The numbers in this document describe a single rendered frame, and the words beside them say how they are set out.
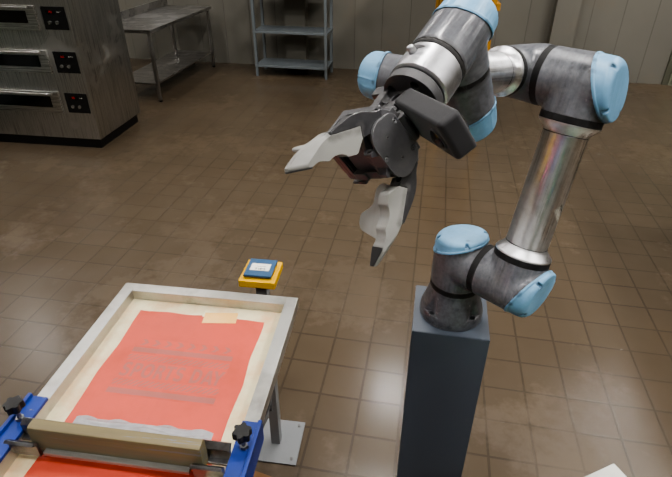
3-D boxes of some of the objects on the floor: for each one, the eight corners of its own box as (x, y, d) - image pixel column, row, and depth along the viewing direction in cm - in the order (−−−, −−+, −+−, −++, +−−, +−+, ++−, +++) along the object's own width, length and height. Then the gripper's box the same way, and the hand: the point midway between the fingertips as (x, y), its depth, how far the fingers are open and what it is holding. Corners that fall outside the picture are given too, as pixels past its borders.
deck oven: (-31, 149, 518) (-110, -48, 427) (37, 114, 609) (-16, -55, 517) (95, 157, 501) (41, -46, 410) (145, 120, 591) (110, -54, 500)
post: (259, 418, 243) (240, 250, 194) (305, 423, 241) (297, 254, 191) (246, 459, 225) (220, 286, 175) (295, 466, 222) (284, 291, 172)
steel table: (218, 66, 799) (210, -2, 749) (162, 103, 645) (148, 21, 595) (176, 64, 810) (165, -3, 760) (111, 99, 656) (93, 19, 606)
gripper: (424, 153, 69) (347, 271, 62) (340, 31, 59) (236, 157, 52) (477, 150, 62) (397, 282, 55) (393, 12, 52) (282, 153, 45)
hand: (336, 224), depth 51 cm, fingers open, 14 cm apart
